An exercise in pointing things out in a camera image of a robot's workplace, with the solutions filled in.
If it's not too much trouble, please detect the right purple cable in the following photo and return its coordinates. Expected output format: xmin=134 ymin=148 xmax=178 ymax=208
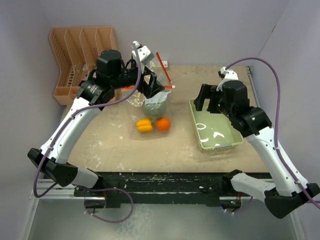
xmin=224 ymin=57 xmax=320 ymax=216

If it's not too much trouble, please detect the small green white box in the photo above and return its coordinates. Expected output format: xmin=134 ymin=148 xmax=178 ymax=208
xmin=161 ymin=60 xmax=168 ymax=70

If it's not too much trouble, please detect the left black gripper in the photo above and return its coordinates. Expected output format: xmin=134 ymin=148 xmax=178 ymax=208
xmin=110 ymin=60 xmax=164 ymax=98

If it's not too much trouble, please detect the black table edge rail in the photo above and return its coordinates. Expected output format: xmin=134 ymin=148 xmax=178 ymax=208
xmin=74 ymin=171 xmax=246 ymax=209

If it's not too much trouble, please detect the orange fruit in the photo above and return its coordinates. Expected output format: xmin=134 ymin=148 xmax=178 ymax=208
xmin=155 ymin=117 xmax=171 ymax=132

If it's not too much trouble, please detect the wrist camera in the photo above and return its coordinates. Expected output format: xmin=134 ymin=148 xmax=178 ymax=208
xmin=216 ymin=66 xmax=239 ymax=92
xmin=132 ymin=41 xmax=155 ymax=66

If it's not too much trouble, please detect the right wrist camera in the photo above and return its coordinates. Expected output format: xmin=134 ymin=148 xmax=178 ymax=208
xmin=216 ymin=66 xmax=239 ymax=92

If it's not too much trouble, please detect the clear zip bag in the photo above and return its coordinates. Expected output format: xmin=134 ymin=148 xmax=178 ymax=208
xmin=146 ymin=52 xmax=172 ymax=86
xmin=125 ymin=85 xmax=176 ymax=140

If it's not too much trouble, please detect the peach desk organizer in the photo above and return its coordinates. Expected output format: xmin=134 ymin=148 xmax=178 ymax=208
xmin=49 ymin=26 xmax=118 ymax=106

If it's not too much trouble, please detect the yellow bell pepper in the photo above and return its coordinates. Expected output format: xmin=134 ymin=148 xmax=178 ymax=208
xmin=136 ymin=118 xmax=154 ymax=133

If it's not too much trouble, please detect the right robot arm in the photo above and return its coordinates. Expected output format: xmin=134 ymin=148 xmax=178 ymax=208
xmin=193 ymin=80 xmax=320 ymax=219

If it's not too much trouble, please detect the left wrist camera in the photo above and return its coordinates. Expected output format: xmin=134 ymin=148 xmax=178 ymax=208
xmin=132 ymin=41 xmax=155 ymax=66

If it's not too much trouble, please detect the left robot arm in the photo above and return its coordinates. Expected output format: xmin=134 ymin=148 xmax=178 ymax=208
xmin=27 ymin=46 xmax=165 ymax=196

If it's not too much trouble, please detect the netted green melon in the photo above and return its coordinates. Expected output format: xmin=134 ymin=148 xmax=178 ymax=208
xmin=142 ymin=101 xmax=167 ymax=120

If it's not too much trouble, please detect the pale green plastic basket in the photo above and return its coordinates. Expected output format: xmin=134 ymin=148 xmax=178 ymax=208
xmin=189 ymin=99 xmax=244 ymax=154

